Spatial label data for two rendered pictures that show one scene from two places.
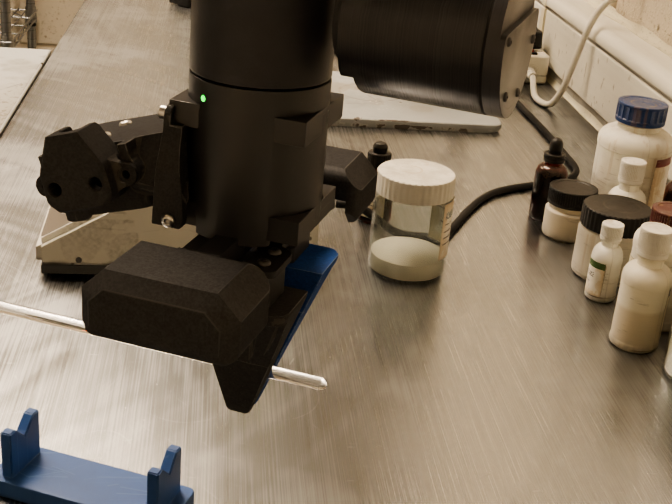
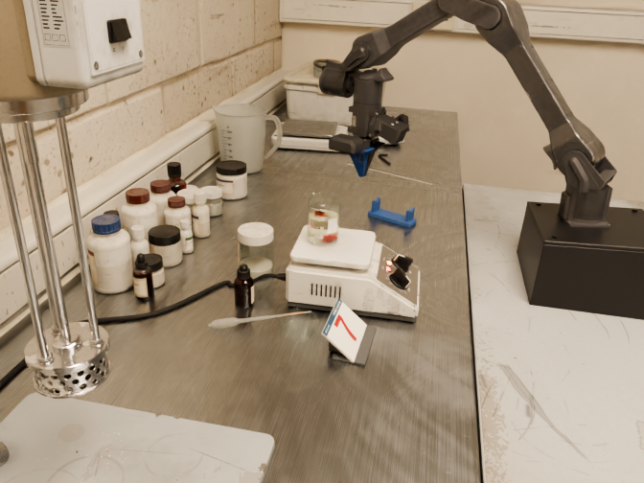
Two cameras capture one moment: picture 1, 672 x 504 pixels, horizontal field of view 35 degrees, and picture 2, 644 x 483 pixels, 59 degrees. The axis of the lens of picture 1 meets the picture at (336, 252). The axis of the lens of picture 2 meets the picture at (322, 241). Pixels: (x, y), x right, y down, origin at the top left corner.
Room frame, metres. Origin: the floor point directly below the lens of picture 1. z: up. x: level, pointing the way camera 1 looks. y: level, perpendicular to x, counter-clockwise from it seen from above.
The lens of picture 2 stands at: (1.53, 0.30, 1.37)
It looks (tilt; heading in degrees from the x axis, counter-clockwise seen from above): 26 degrees down; 197
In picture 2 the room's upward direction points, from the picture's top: 3 degrees clockwise
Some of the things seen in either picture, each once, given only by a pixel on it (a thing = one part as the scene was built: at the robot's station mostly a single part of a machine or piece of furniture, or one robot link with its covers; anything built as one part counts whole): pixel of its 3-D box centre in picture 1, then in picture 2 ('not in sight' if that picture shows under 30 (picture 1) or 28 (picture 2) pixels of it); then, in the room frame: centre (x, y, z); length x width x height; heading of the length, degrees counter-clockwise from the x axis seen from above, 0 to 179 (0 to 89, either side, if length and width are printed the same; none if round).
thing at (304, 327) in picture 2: not in sight; (299, 325); (0.89, 0.07, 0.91); 0.06 x 0.06 x 0.02
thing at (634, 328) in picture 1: (645, 286); (200, 214); (0.67, -0.21, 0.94); 0.03 x 0.03 x 0.09
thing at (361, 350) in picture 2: not in sight; (350, 331); (0.89, 0.15, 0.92); 0.09 x 0.06 x 0.04; 4
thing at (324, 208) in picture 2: not in sight; (322, 218); (0.77, 0.06, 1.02); 0.06 x 0.05 x 0.08; 81
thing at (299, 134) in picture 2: not in sight; (319, 135); (-0.03, -0.21, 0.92); 0.26 x 0.19 x 0.05; 103
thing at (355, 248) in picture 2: not in sight; (334, 245); (0.77, 0.09, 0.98); 0.12 x 0.12 x 0.01; 9
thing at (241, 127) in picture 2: not in sight; (246, 140); (0.28, -0.30, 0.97); 0.18 x 0.13 x 0.15; 91
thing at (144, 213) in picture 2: not in sight; (140, 220); (0.75, -0.28, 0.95); 0.06 x 0.06 x 0.11
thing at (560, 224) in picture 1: (569, 210); (149, 270); (0.86, -0.19, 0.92); 0.04 x 0.04 x 0.04
